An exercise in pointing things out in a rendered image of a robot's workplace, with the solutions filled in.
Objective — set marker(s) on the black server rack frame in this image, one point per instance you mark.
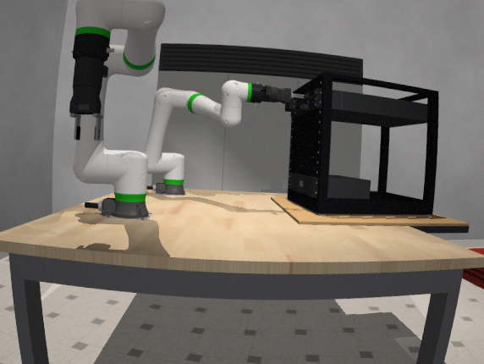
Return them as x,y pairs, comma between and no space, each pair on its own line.
313,129

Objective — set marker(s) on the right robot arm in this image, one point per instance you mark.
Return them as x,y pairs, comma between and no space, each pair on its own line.
93,163

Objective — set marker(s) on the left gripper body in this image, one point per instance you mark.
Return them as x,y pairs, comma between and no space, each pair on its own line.
269,94

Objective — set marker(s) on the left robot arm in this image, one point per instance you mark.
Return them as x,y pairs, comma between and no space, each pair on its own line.
171,165

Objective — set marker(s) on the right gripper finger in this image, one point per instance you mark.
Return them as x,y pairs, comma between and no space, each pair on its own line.
99,118
76,126

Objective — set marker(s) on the flat tan wooden board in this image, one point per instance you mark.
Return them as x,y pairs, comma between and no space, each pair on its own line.
292,209

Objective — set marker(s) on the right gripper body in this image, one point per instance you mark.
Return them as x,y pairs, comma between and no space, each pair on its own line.
90,50

